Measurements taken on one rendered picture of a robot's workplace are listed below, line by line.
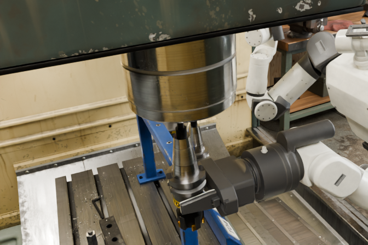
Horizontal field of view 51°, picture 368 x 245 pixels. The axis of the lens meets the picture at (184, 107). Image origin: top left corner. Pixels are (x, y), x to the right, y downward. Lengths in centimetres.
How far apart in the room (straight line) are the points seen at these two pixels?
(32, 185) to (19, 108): 32
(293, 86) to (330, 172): 70
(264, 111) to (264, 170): 72
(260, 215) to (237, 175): 90
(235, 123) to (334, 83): 77
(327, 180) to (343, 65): 58
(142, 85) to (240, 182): 24
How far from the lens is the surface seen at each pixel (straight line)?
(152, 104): 50
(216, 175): 65
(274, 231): 147
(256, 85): 135
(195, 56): 47
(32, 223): 164
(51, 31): 38
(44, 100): 162
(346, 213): 148
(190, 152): 60
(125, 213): 133
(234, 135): 192
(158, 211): 131
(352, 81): 119
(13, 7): 38
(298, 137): 68
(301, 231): 150
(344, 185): 74
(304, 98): 360
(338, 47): 116
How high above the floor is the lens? 174
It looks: 26 degrees down
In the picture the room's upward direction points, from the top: 5 degrees counter-clockwise
